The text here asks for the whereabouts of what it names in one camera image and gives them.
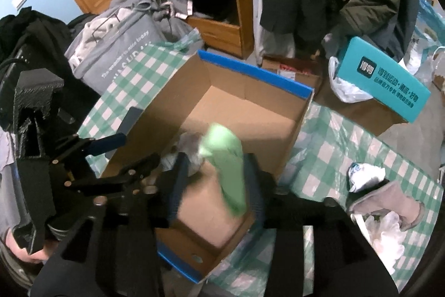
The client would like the teal printed box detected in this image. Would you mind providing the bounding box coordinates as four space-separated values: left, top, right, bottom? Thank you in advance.
332 36 432 124

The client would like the clear crumpled plastic bag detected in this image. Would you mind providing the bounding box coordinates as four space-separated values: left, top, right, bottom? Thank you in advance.
351 210 418 277

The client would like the cardboard box with blue rim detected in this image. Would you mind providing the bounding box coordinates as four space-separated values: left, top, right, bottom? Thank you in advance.
101 50 315 284

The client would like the black clothing pile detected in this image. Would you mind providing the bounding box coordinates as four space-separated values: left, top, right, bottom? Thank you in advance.
0 6 101 131

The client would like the person's left hand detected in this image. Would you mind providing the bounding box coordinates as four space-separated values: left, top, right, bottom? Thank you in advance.
6 234 46 265

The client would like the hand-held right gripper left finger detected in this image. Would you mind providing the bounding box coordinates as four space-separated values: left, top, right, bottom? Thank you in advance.
31 153 190 297

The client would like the flat labelled cardboard box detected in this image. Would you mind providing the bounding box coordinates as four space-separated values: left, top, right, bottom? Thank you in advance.
261 55 324 89

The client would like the green checked tablecloth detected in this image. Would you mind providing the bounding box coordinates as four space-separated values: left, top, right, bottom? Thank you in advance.
78 40 439 297

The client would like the pile of clear plastic bags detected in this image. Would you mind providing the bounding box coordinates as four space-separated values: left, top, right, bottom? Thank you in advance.
400 0 445 89

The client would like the white plastic bag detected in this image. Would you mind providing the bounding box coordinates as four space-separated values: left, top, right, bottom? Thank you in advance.
328 57 375 103

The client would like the brown cardboard box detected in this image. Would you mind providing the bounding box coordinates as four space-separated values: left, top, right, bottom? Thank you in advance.
313 85 409 138

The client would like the light green cloth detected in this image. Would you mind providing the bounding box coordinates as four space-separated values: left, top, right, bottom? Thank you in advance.
198 123 253 218

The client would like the grey printed hoodie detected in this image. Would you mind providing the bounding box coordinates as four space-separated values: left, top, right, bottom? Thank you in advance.
64 0 206 94

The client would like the white crumpled cloth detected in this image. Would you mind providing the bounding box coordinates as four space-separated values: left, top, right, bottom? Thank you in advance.
348 161 389 193

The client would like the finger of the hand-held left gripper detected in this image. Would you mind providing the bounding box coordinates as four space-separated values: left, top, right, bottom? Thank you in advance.
65 153 162 194
52 107 143 165

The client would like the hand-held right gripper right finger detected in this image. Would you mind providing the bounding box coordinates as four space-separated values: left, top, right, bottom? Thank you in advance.
243 153 400 297

